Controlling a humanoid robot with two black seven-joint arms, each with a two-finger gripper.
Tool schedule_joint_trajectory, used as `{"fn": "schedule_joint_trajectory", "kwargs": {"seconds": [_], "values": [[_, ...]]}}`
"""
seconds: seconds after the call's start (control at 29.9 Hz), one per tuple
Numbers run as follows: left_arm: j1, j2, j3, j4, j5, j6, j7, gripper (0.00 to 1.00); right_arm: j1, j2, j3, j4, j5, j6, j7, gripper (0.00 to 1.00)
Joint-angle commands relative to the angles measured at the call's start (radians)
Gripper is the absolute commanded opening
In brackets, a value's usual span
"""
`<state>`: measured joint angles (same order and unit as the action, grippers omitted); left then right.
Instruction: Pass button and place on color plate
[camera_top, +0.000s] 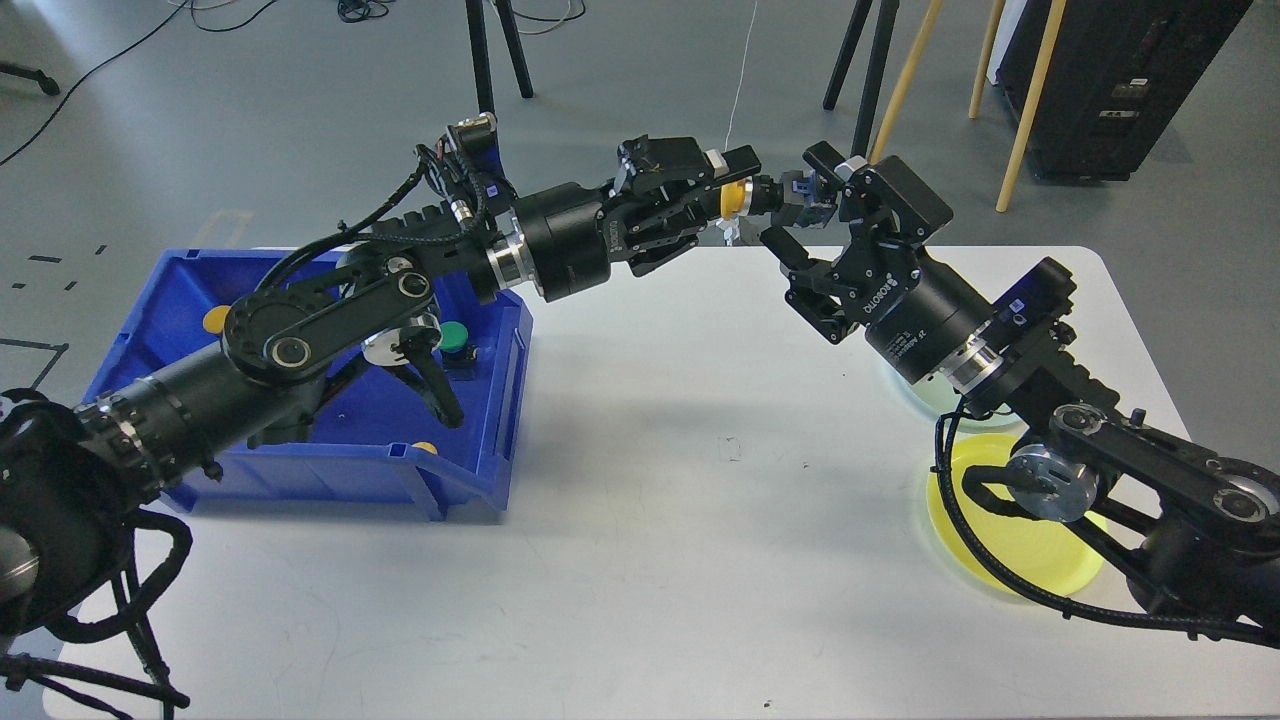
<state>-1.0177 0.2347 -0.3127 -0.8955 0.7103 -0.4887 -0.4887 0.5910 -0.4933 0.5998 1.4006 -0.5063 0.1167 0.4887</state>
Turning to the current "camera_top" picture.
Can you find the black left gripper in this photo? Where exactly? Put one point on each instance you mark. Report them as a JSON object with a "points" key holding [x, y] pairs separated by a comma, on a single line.
{"points": [[574, 235]]}

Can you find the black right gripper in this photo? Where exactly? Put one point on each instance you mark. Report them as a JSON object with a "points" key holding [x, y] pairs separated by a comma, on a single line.
{"points": [[915, 311]]}

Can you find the yellow push button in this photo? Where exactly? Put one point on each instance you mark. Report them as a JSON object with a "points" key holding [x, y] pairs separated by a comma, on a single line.
{"points": [[799, 198]]}

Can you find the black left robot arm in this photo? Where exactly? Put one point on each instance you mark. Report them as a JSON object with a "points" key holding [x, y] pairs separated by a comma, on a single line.
{"points": [[84, 559]]}

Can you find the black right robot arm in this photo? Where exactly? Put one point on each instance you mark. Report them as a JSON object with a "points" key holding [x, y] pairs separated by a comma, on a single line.
{"points": [[1034, 435]]}

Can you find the light green plate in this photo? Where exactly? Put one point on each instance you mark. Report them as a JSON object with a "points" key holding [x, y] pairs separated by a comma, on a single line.
{"points": [[933, 396]]}

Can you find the green push button right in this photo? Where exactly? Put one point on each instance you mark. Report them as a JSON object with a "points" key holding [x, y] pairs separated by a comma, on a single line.
{"points": [[458, 355]]}

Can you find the yellow plate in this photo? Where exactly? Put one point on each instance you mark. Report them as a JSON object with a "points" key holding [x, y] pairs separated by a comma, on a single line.
{"points": [[1044, 552]]}

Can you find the yellow button at bin left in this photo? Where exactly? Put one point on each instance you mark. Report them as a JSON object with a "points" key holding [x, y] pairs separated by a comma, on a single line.
{"points": [[215, 319]]}

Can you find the black case on floor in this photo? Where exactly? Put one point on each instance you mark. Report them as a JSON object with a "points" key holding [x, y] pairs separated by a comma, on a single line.
{"points": [[1119, 72]]}

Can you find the blue plastic bin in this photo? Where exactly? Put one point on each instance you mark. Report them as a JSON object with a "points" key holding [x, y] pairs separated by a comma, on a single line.
{"points": [[360, 450]]}

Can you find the black stand foot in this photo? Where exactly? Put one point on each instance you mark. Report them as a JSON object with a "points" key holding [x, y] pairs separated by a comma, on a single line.
{"points": [[46, 83]]}

